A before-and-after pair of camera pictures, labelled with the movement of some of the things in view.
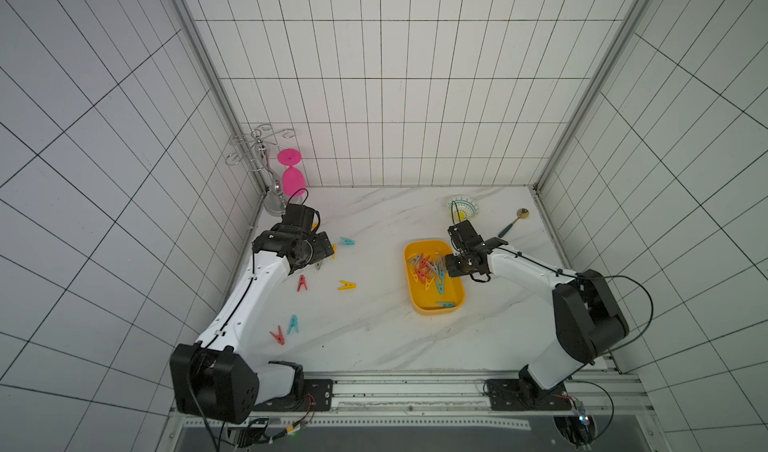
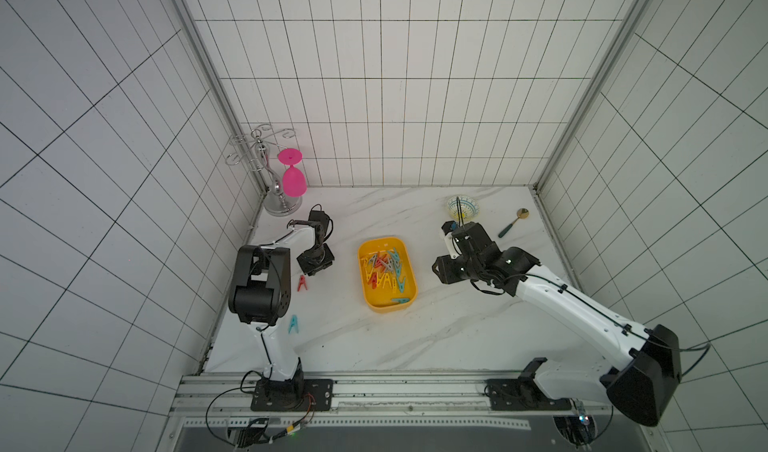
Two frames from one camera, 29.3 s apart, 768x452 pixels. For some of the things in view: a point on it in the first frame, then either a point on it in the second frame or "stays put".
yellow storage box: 432,291 to 387,274
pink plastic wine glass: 293,179 stays put
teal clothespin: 293,323 stays put
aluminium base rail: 444,404 stays put
